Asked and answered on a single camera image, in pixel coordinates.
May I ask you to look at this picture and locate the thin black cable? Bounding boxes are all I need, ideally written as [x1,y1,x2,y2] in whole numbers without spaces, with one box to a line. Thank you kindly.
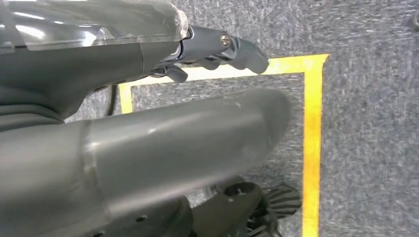
[106,84,119,117]

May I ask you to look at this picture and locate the yellow floor tape square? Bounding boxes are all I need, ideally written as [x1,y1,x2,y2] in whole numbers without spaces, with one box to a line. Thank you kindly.
[118,54,330,237]

